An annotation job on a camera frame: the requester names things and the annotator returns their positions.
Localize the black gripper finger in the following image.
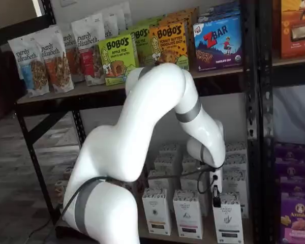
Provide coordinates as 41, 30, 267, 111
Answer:
212, 185, 222, 207

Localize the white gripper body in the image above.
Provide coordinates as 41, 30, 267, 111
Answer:
209, 167, 224, 197

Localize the white tea box green strip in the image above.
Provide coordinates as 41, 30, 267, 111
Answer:
221, 169, 249, 219
212, 192, 245, 244
225, 142, 248, 156
223, 154, 248, 172

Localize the white tea box pink strip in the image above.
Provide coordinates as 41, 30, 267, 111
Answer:
179, 169, 208, 217
182, 154, 202, 174
172, 189, 204, 240

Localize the white tea box yellow strip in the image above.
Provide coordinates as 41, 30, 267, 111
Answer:
147, 174, 174, 201
141, 188, 172, 236
154, 154, 180, 176
159, 143, 181, 160

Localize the purple Annie's snack box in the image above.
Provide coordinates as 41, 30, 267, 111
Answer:
273, 141, 305, 170
280, 193, 305, 244
277, 166, 305, 198

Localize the black metal shelf rack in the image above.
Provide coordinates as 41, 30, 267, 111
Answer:
0, 0, 260, 244
258, 0, 305, 244

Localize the blue Zbar box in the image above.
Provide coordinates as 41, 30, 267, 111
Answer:
198, 1, 241, 23
192, 16, 244, 72

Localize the yellow Bobo's peanut butter box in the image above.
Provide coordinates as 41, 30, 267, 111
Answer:
166, 7, 201, 71
148, 21, 191, 72

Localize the green oatmeal box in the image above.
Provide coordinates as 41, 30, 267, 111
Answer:
54, 179, 69, 205
63, 166, 76, 180

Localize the green Bobo's apple pie box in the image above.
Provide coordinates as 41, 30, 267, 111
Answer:
128, 24, 154, 69
98, 34, 140, 86
136, 15, 166, 29

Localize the orange snack box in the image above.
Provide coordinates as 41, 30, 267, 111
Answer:
280, 0, 305, 60

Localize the purely elizabeth granola bag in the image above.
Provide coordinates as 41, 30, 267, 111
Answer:
62, 27, 86, 84
116, 1, 132, 30
101, 7, 126, 39

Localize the granola bag red label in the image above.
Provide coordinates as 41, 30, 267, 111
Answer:
71, 13, 107, 86

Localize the granola bag orange label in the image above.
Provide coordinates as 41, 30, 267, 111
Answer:
40, 25, 75, 94

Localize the granola bag blue label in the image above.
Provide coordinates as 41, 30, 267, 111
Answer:
7, 36, 51, 98

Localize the dark maroon chair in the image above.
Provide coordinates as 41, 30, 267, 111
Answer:
0, 50, 26, 123

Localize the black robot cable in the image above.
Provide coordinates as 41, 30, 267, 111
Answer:
44, 164, 218, 241

